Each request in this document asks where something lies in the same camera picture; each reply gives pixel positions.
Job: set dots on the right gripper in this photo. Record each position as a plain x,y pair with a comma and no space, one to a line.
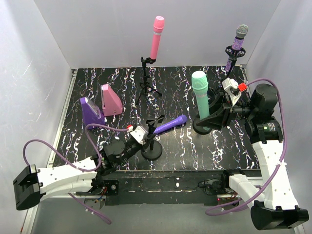
224,113

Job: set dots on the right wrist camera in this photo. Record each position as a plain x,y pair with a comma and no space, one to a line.
233,89

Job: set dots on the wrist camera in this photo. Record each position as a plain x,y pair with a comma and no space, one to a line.
139,133
233,89

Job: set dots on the purple glitter microphone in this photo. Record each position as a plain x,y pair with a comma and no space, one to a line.
241,32

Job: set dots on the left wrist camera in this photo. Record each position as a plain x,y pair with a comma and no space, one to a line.
139,133

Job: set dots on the tripod stand with shock mount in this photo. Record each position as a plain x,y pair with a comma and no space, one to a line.
234,53

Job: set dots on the teal plastic microphone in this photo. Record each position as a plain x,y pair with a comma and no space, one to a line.
200,88

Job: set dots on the purple metronome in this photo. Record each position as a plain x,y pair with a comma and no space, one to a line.
91,113

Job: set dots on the pink metronome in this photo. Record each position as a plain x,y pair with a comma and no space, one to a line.
111,103

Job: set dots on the pink plastic microphone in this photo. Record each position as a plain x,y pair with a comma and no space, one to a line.
157,30

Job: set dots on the purple plastic microphone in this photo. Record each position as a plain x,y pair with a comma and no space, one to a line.
180,120

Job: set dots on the round base stand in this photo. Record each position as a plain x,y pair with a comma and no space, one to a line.
152,149
199,129

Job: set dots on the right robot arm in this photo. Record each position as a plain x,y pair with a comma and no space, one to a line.
273,204

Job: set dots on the tripod stand with clip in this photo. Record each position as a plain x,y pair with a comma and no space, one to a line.
145,87

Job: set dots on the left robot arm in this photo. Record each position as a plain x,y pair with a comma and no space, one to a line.
33,185

